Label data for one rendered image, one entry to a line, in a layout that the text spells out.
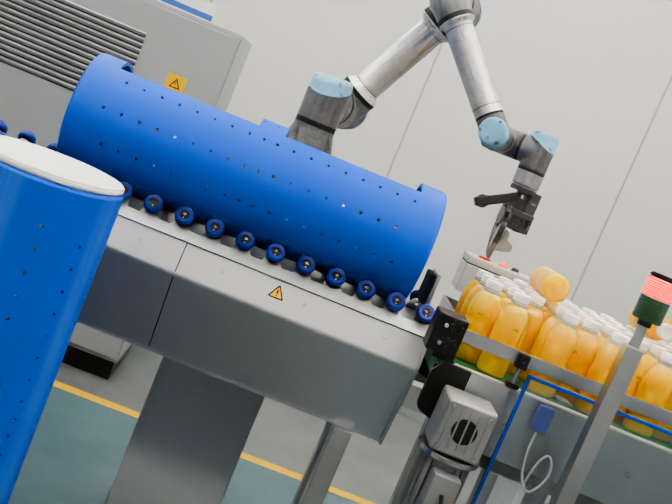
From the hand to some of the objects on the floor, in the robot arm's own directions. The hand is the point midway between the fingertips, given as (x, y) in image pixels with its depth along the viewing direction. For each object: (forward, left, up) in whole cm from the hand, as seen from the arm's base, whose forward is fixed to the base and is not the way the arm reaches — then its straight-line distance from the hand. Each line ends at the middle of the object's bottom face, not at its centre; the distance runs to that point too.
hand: (487, 253), depth 263 cm
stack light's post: (+66, +18, -112) cm, 131 cm away
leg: (+34, -24, -112) cm, 120 cm away
